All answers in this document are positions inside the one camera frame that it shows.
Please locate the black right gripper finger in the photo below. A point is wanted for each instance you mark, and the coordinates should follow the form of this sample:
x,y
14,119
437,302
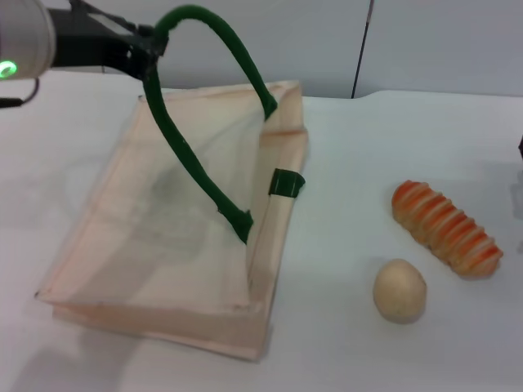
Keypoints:
x,y
521,149

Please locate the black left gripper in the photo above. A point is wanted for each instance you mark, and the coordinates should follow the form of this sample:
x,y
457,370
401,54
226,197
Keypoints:
x,y
90,45

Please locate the orange striped bread loaf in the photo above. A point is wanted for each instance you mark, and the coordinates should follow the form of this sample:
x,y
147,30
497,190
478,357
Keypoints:
x,y
445,228

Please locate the round beige egg yolk pastry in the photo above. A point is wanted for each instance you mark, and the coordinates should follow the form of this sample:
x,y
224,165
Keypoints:
x,y
399,292

